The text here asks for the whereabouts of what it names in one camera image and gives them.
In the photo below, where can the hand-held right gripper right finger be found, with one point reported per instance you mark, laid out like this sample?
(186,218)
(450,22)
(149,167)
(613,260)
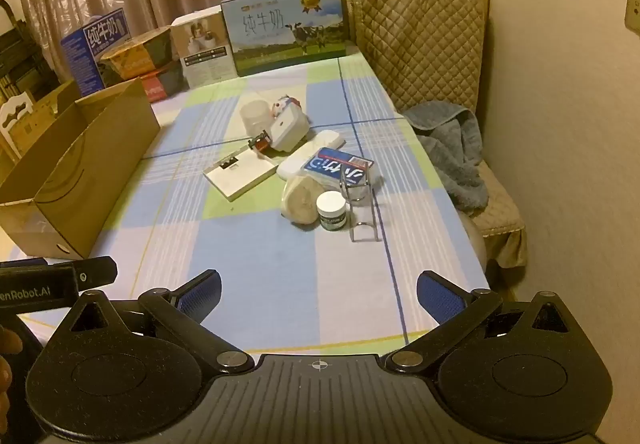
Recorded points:
(437,296)

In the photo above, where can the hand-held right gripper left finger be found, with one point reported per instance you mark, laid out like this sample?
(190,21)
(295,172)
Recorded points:
(202,291)

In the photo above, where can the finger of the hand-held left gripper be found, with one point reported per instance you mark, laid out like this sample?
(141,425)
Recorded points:
(97,270)

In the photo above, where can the brown cardboard box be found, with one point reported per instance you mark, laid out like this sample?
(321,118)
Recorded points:
(95,149)

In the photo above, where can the white scale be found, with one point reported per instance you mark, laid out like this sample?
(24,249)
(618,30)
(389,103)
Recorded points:
(240,174)

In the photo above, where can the white remote control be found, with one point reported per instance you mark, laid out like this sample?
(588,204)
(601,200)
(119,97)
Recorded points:
(300,159)

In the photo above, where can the blue tissue pack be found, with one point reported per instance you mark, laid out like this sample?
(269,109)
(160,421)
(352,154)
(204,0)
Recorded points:
(332,167)

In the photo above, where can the translucent plastic cup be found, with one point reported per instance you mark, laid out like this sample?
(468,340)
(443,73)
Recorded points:
(254,117)

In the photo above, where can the Doraemon plush toy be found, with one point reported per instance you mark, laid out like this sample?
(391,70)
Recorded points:
(285,104)

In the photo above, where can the person's left hand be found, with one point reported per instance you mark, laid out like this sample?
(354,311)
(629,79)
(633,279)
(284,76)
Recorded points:
(7,341)

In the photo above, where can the white gauze roll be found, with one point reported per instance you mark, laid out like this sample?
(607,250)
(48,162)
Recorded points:
(299,199)

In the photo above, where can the small jar with white lid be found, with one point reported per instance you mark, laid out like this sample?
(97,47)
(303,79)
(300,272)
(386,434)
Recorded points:
(331,209)

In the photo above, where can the grey towel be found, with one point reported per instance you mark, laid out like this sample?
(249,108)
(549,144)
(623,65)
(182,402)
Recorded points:
(455,149)

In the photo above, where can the small red-brown gadget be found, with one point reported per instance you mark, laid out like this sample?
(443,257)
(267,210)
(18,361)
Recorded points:
(261,143)

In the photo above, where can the printed cardboard cartons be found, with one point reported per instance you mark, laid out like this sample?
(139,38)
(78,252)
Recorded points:
(40,117)

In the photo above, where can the white carved chair back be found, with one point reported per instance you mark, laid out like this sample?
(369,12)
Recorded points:
(12,117)

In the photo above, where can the white plastic container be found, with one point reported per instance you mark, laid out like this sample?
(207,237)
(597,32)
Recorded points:
(290,132)

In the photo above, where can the red instant noodle bowl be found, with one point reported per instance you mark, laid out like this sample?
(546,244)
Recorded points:
(165,82)

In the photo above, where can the tall blue milk carton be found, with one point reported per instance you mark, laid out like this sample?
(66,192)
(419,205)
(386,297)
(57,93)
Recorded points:
(82,59)

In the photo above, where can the dark shelf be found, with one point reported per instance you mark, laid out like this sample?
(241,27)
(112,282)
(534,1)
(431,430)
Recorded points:
(22,54)

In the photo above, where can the white product box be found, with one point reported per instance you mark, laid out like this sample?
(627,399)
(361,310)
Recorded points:
(205,49)

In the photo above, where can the chair with quilted beige cover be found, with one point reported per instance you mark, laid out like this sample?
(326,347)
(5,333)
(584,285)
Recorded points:
(415,34)

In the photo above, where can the cow print milk box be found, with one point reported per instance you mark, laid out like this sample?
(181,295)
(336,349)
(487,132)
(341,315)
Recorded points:
(285,29)

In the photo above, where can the beige wall socket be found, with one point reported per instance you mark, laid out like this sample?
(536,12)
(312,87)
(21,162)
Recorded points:
(633,9)

